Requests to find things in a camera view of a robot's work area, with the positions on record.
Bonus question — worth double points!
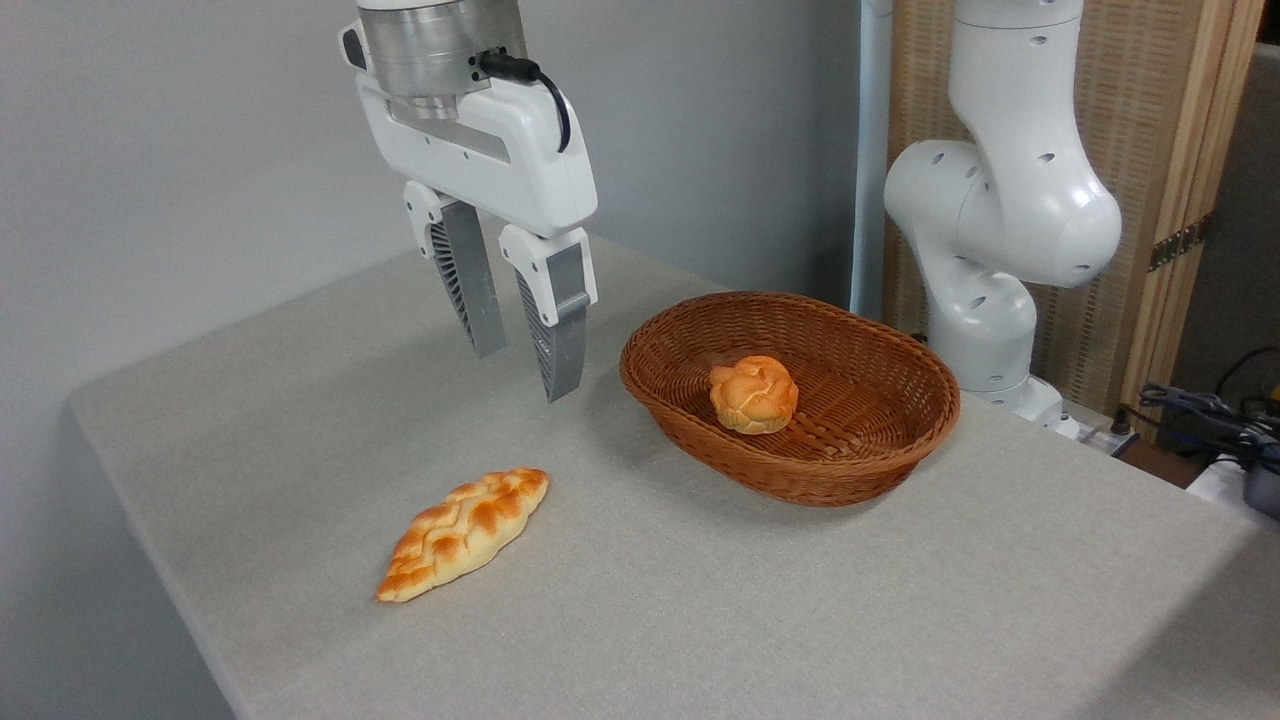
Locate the thin black cables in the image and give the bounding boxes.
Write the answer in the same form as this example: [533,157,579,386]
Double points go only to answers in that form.
[1215,346,1280,403]

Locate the white vertical pole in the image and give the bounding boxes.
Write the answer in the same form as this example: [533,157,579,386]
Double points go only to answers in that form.
[850,0,894,321]

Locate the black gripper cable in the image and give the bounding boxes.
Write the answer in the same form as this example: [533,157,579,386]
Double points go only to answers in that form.
[478,50,572,154]

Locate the round knotted bread roll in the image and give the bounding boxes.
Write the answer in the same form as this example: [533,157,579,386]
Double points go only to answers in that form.
[709,355,800,435]

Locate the grey tablecloth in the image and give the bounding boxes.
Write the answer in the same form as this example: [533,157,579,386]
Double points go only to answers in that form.
[68,232,1280,720]

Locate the white and grey device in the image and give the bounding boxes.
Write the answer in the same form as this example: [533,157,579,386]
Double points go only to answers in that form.
[1185,455,1280,531]

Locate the brown wicker basket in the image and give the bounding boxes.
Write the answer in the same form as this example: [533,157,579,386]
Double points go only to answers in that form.
[619,291,962,508]

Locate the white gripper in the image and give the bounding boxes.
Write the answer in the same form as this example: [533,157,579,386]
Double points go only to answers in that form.
[355,72,599,403]

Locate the grey cable bundle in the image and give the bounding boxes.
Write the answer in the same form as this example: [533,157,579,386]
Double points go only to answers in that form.
[1138,383,1280,463]

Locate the wooden woven folding screen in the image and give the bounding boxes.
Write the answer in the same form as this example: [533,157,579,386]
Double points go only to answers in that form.
[885,0,1266,441]

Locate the metal screen hinge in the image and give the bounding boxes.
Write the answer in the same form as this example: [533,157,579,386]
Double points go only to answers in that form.
[1148,215,1213,273]

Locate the long braided bread loaf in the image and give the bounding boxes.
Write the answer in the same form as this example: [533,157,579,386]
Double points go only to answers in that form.
[375,467,551,604]

